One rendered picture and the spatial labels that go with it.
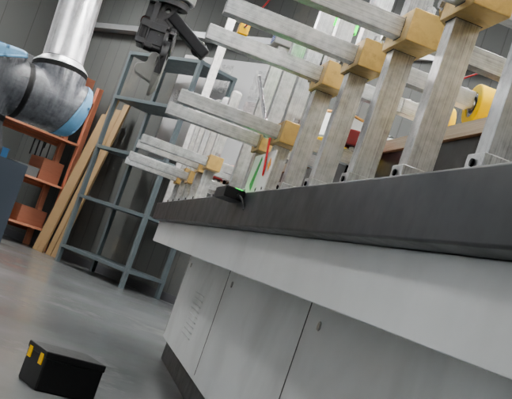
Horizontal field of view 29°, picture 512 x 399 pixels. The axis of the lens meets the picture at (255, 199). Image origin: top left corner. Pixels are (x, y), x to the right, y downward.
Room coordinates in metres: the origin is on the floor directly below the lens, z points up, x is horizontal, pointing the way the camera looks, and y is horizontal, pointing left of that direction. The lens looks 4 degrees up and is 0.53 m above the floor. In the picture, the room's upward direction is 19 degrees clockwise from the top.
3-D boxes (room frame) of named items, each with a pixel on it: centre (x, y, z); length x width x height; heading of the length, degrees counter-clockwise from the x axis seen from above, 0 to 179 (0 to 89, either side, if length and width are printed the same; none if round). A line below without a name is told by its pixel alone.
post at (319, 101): (1.98, -0.06, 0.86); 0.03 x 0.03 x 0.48; 9
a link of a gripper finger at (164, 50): (2.12, 0.29, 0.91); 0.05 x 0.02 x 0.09; 4
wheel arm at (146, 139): (3.42, 0.22, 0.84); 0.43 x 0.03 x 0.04; 99
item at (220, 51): (4.76, 0.36, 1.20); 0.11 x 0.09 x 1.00; 99
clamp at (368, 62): (1.71, -0.10, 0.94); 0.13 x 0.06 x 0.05; 9
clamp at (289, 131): (2.21, -0.02, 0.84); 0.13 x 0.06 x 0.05; 9
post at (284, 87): (2.48, 0.02, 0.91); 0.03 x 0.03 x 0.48; 9
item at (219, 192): (2.29, 0.06, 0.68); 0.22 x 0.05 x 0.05; 9
